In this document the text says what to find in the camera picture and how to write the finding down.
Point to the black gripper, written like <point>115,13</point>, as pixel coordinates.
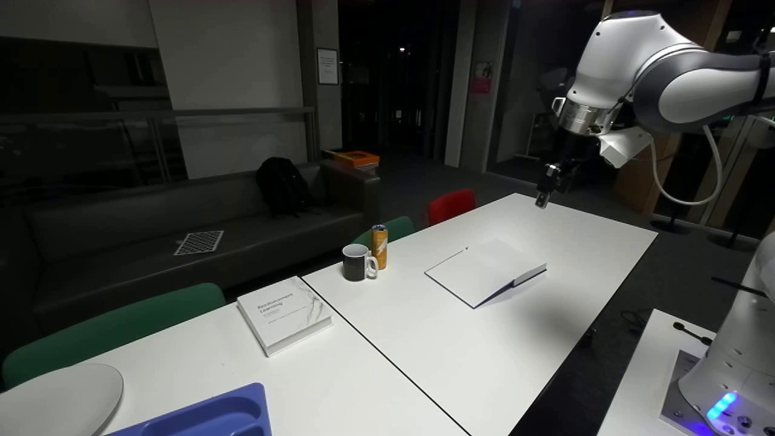
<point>569,158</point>

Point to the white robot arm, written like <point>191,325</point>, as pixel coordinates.
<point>693,87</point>

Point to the white closed book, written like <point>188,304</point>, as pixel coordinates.
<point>283,315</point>

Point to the small green chair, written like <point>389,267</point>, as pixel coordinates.
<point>399,229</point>

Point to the orange drink can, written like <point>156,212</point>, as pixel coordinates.
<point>379,246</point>

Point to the dark side cabinet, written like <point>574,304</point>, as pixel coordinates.
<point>354,189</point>

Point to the orange box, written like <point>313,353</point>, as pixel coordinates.
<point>354,158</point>

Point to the black backpack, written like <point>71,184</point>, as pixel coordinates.
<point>282,184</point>

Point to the blue plastic tray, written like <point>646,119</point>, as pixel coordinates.
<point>207,414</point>

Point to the dark sofa bench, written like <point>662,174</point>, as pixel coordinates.
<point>121,234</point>

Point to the white round plate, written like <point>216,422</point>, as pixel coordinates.
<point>55,400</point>

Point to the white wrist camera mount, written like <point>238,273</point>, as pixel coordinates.
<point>622,147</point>

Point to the red wall sign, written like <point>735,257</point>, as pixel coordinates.
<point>480,82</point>

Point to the white wall notice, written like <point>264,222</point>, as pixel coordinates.
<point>328,65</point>

